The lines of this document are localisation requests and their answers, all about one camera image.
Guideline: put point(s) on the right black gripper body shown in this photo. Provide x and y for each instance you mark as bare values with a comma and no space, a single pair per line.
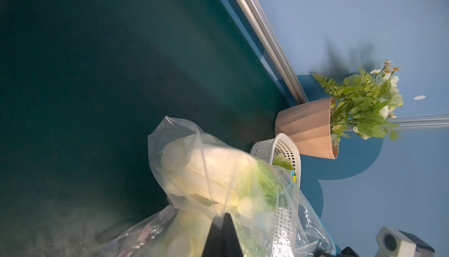
346,252

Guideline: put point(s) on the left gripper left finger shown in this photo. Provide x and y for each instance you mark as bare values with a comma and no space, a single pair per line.
213,245

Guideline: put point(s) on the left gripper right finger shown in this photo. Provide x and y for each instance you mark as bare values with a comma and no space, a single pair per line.
230,242

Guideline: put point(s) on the white perforated plastic basket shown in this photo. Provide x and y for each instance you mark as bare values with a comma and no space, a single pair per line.
281,153

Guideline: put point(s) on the blue-zip bag with cabbages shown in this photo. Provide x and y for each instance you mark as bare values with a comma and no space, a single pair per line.
255,234

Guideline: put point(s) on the aluminium frame back rail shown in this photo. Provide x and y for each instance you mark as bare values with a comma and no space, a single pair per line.
261,26

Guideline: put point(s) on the green chinese cabbage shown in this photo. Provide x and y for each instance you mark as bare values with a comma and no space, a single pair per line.
185,236
221,174
281,161

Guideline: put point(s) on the pink-zip dotted zip-top bag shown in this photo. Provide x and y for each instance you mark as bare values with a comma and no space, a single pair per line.
144,239

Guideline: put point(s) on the potted artificial flower plant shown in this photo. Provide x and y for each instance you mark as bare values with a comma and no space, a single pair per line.
363,102

